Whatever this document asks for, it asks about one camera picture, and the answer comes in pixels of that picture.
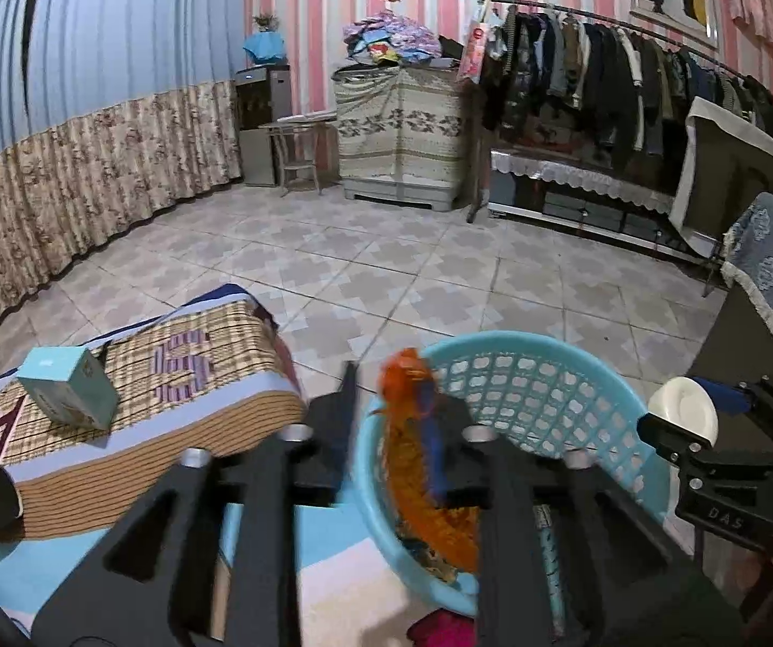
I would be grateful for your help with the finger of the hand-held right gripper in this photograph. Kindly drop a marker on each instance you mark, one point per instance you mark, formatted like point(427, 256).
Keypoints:
point(723, 396)
point(669, 438)

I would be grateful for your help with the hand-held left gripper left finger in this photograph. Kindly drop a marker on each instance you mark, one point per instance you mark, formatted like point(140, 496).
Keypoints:
point(326, 431)

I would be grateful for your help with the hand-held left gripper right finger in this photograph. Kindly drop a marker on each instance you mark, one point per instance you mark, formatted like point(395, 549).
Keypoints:
point(435, 451)

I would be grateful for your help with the orange plastic bag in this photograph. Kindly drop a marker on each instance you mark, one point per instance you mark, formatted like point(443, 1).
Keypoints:
point(403, 377)

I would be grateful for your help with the teal plastic basket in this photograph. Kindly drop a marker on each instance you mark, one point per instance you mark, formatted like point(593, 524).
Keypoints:
point(562, 384)

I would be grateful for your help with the plaid woven mat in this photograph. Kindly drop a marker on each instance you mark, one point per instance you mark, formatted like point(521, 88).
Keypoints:
point(225, 364)

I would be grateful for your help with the chair with beige cloth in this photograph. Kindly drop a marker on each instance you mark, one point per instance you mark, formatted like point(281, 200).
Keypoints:
point(730, 162)

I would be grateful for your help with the low cabinet with lace cloth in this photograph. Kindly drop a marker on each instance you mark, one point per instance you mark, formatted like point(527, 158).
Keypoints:
point(582, 178)

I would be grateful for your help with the teal cardboard box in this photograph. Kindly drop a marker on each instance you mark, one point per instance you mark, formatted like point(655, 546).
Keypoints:
point(66, 387)

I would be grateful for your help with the cloth covered cabinet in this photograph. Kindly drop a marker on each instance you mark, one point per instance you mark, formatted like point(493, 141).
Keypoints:
point(400, 135)

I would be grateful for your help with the grey water dispenser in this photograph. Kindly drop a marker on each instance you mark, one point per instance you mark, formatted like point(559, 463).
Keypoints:
point(262, 128)

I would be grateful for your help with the row of hanging clothes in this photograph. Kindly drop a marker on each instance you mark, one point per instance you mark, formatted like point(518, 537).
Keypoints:
point(595, 81)

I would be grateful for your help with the metal clothes rack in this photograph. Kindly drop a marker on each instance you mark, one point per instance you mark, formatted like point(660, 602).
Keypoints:
point(629, 19)

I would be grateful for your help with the blue cloth cover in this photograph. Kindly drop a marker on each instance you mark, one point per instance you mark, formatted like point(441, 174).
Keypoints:
point(264, 47)

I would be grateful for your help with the pile of folded clothes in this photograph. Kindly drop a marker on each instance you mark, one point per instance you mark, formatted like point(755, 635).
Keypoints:
point(393, 37)

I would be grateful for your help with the pink hanging bag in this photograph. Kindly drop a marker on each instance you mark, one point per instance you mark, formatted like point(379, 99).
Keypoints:
point(475, 50)

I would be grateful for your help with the small potted plant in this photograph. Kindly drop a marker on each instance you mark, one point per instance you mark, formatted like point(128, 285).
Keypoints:
point(266, 21)

